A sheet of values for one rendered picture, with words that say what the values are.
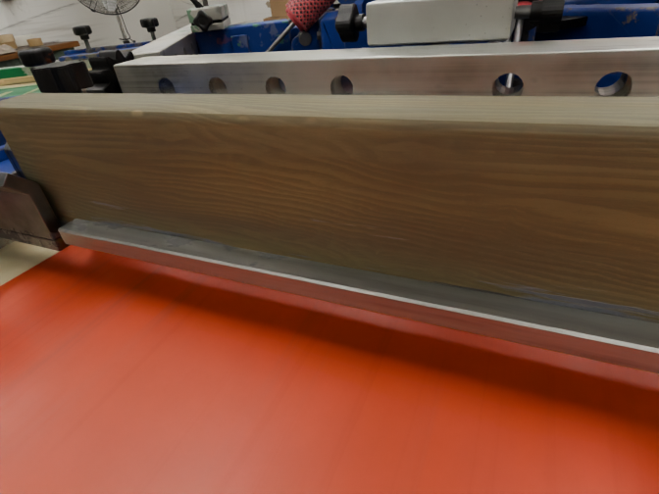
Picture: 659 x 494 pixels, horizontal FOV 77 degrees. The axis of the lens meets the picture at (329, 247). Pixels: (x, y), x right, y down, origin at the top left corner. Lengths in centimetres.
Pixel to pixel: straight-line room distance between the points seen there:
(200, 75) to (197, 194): 28
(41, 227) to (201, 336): 12
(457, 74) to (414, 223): 22
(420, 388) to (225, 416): 8
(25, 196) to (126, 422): 15
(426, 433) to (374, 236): 8
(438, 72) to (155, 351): 28
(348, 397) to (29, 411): 14
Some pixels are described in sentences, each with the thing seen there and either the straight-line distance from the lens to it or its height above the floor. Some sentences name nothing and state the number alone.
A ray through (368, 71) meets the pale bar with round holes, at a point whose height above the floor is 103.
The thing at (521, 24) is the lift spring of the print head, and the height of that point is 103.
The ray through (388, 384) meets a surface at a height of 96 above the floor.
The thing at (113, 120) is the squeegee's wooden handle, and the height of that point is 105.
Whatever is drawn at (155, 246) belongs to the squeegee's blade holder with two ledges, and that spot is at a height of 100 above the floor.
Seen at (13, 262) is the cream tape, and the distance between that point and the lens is 36.
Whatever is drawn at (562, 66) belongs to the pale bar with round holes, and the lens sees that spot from 36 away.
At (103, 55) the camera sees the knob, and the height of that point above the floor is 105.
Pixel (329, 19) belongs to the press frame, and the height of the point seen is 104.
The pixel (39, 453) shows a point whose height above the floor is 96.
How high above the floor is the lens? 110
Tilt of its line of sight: 33 degrees down
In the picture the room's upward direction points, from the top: 6 degrees counter-clockwise
